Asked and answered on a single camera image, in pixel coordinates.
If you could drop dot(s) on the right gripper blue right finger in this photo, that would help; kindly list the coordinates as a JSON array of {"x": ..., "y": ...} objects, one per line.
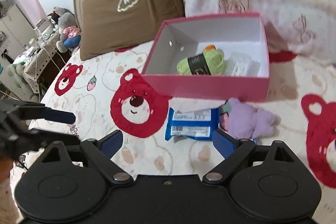
[{"x": 235, "y": 153}]

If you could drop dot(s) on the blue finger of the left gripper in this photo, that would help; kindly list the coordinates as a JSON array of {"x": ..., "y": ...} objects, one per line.
[
  {"x": 56, "y": 135},
  {"x": 57, "y": 116}
]

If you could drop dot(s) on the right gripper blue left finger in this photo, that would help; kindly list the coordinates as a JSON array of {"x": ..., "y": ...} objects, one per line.
[{"x": 99, "y": 154}]

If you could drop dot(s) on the blue wet wipes pack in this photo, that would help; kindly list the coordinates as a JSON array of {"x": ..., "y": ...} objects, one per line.
[{"x": 197, "y": 125}]

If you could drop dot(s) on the purple plush toy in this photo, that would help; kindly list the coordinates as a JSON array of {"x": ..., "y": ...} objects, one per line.
[{"x": 242, "y": 120}]

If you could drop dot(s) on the cluttered bedside table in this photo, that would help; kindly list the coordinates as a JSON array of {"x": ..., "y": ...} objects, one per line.
[{"x": 29, "y": 81}]

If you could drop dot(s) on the grey plush toy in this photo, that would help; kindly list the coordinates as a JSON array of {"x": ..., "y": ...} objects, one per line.
[{"x": 70, "y": 34}]

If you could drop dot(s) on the white clear plastic packet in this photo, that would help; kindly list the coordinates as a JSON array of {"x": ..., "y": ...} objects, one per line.
[{"x": 241, "y": 65}]

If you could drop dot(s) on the green yarn ball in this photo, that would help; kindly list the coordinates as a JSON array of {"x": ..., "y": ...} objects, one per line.
[{"x": 206, "y": 63}]

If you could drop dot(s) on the white cabinet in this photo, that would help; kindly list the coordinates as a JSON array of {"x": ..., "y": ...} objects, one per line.
[{"x": 16, "y": 32}]

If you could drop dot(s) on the pink cardboard box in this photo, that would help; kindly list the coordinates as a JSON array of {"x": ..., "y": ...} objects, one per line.
[{"x": 181, "y": 38}]

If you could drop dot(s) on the brown pillow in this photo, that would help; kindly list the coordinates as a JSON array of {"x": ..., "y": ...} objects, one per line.
[{"x": 111, "y": 25}]

